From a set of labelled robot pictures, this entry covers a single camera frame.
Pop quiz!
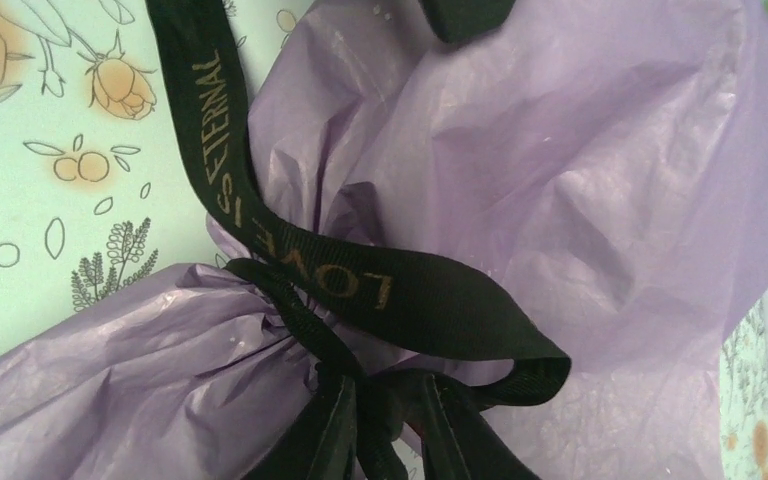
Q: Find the purple flower bouquet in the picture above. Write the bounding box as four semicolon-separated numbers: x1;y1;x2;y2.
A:
0;1;768;479

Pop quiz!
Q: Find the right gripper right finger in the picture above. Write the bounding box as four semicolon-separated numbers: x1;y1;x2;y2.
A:
417;375;538;480

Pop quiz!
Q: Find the floral patterned table mat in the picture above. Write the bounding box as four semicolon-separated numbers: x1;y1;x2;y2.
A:
0;1;768;479

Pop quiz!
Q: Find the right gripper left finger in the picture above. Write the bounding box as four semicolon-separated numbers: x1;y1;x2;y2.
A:
243;374;357;480

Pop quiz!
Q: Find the black gold-lettered ribbon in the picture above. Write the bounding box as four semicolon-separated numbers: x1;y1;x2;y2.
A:
147;1;571;479

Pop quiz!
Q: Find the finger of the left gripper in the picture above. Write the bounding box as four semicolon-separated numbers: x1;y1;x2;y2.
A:
419;0;515;44

